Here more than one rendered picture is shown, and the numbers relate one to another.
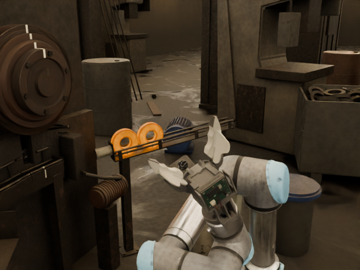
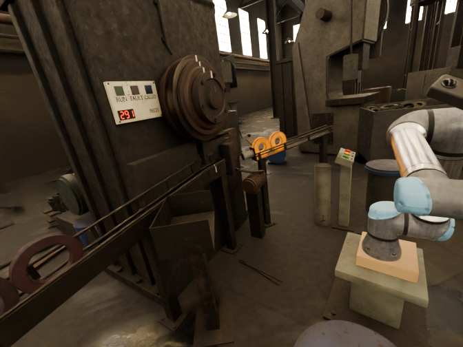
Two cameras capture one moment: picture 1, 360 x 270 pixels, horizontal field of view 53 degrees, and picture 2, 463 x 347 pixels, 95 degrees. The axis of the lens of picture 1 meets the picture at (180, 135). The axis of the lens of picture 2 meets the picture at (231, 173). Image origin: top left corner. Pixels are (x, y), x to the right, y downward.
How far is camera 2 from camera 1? 0.54 m
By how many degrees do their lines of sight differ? 7
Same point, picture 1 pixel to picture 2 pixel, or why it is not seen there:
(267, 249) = not seen: hidden behind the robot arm
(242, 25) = (313, 73)
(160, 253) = (435, 184)
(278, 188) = not seen: outside the picture
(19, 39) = (193, 65)
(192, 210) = (423, 149)
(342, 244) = not seen: hidden behind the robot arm
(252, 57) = (321, 93)
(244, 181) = (443, 127)
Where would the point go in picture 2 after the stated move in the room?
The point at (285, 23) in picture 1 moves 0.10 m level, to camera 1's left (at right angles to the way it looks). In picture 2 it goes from (348, 62) to (340, 64)
